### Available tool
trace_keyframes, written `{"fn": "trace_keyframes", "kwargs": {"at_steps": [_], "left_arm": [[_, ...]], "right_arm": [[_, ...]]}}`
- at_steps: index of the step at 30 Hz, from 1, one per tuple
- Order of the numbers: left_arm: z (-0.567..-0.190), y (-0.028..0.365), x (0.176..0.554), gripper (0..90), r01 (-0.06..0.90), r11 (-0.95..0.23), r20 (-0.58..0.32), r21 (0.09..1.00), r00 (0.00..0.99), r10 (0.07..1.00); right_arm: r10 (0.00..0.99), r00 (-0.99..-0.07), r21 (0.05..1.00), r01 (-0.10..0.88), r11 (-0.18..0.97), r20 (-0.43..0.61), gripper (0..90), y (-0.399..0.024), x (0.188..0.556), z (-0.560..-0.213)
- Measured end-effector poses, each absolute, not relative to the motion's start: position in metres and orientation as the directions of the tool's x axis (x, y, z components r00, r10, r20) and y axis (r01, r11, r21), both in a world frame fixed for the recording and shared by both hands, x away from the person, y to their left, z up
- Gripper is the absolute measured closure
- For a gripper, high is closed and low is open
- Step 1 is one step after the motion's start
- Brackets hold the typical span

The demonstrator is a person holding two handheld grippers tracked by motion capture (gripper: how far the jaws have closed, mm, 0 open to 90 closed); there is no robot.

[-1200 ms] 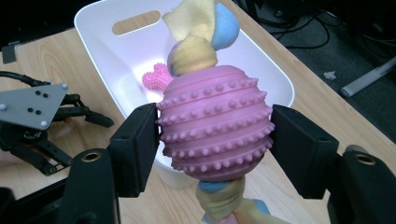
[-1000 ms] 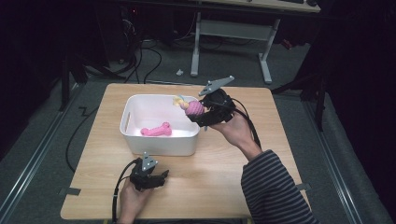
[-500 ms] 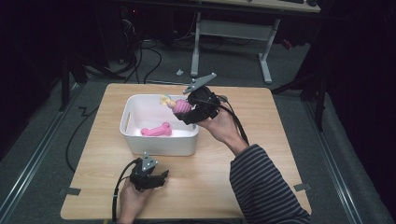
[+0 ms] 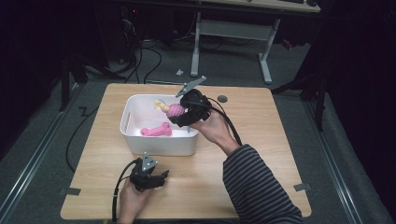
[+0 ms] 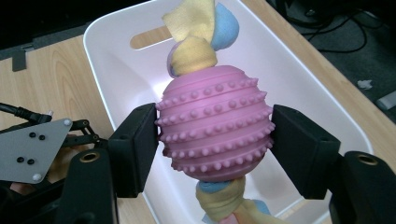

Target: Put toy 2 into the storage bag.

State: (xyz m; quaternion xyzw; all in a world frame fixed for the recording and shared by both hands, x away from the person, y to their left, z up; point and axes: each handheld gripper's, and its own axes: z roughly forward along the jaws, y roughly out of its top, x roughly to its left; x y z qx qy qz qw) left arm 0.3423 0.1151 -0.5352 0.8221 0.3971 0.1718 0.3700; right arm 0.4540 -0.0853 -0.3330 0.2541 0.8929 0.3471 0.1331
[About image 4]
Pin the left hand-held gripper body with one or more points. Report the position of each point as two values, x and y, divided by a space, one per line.
144 174

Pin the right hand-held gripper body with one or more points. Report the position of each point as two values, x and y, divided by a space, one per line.
194 107

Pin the pink spiky ball toy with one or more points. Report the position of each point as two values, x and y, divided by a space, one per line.
175 110

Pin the pink bone toy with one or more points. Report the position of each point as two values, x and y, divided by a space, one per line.
156 130

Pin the white plastic storage bin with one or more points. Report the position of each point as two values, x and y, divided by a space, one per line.
162 141

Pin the person's right hand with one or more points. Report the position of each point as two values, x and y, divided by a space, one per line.
214 129

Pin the person's left hand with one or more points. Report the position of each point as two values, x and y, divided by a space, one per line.
132 202

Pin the yellow and blue toy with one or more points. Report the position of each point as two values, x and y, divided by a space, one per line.
162 105

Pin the round grey table grommet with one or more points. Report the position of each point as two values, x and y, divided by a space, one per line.
222 99

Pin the small white floor scrap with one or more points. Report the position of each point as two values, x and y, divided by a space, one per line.
179 72

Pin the grey tape piece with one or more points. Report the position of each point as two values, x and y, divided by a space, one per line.
302 187
71 191

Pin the white-legged background desk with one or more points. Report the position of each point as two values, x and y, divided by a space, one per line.
232 29

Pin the dark metal stand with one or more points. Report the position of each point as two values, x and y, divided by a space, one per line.
70 77

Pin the metal floor rail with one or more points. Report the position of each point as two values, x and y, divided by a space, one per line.
34 155
333 161

